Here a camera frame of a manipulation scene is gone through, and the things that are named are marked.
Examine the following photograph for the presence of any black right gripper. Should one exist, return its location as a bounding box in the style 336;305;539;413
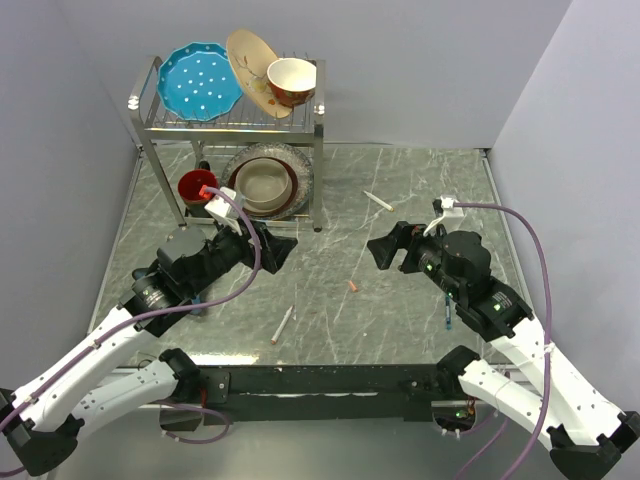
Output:
366;219;465;300

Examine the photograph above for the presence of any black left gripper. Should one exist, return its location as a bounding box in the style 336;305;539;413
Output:
186;214;297;296

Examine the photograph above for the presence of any white pen yellow end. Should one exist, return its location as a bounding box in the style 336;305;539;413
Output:
363;191;395;212

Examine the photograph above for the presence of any white pen orange end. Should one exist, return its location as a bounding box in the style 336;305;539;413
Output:
271;305;295;345

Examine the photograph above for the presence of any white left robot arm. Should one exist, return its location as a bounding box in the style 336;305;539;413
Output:
1;222;298;477

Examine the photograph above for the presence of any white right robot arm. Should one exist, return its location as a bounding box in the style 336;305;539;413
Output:
367;221;639;479

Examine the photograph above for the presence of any blue pen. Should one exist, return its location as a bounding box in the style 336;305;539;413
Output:
445;295;452;331

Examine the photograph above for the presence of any beige ceramic bowl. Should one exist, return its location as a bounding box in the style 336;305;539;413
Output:
234;157;293;213

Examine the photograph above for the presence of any steel dish rack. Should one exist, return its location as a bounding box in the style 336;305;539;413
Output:
127;55;327;232

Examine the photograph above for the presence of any red mug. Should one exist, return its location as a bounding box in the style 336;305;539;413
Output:
177;169;219;218

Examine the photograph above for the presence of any blue star-shaped dish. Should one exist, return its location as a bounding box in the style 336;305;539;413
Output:
132;267;158;281

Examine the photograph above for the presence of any red and white bowl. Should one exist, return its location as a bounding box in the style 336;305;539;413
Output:
267;58;317;107

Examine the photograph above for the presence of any blue polka dot plate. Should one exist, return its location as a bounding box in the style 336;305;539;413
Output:
157;42;243;122

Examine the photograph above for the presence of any beige floral plate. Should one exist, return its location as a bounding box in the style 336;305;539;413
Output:
226;29;292;119

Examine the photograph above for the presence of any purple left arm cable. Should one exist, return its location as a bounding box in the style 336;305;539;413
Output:
0;187;264;476

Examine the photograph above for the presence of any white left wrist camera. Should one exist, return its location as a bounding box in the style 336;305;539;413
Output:
199;185;245;231

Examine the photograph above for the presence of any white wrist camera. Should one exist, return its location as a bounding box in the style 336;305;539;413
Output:
199;185;245;231
423;196;465;237

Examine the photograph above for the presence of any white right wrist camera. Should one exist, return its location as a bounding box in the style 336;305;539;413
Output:
423;196;465;237

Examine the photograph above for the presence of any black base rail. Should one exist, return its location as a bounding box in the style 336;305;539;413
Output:
172;364;483;434

